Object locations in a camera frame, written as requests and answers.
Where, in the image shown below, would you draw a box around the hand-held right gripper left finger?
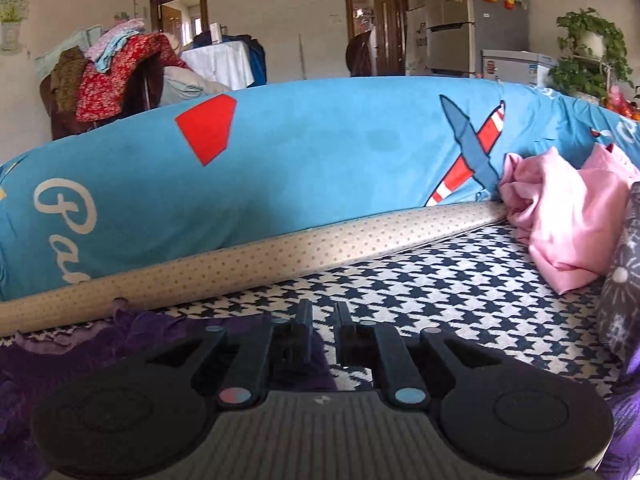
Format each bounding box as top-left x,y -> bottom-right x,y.
145,299 -> 316,408

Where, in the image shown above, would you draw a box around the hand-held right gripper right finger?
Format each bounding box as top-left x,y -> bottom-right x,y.
333,301 -> 507,408

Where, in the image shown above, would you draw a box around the purple floral garment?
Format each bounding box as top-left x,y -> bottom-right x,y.
0,299 -> 342,480

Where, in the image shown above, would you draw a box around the pile of pastel clothes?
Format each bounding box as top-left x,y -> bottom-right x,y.
84,16 -> 147,74

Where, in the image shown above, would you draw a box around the beige dotted sofa edge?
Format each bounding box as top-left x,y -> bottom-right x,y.
0,201 -> 509,337

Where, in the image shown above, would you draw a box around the houndstooth sofa seat cover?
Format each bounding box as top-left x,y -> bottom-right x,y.
0,221 -> 627,402

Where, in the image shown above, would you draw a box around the blue printed sofa cover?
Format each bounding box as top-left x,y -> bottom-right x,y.
0,77 -> 640,303

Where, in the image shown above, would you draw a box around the pink garment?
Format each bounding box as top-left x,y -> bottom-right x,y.
499,142 -> 640,297

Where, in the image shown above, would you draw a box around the grey white bundled cloth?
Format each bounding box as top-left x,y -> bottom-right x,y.
161,64 -> 232,109

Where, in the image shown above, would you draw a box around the round brown chair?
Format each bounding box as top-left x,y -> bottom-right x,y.
345,29 -> 374,79

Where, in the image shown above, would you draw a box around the red floral cloth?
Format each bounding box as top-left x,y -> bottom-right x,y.
75,33 -> 187,124

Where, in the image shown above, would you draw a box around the white chest freezer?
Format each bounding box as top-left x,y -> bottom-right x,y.
480,49 -> 559,92

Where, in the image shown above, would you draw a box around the silver refrigerator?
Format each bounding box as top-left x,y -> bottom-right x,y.
414,0 -> 532,79

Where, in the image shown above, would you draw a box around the olive floral cloth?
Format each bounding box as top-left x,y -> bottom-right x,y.
49,45 -> 89,117

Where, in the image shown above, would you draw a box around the pile of orange fruit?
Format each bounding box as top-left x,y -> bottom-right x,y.
604,86 -> 640,122

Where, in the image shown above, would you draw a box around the light blue cloth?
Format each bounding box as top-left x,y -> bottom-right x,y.
33,26 -> 94,79

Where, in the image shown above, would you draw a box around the green potted plant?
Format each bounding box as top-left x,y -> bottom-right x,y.
546,7 -> 634,107

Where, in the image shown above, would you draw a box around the brown wooden door frame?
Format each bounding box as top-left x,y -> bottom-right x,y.
341,0 -> 409,79
149,0 -> 209,47

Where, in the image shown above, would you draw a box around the wall planter with plant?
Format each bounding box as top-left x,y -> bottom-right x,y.
0,0 -> 32,57

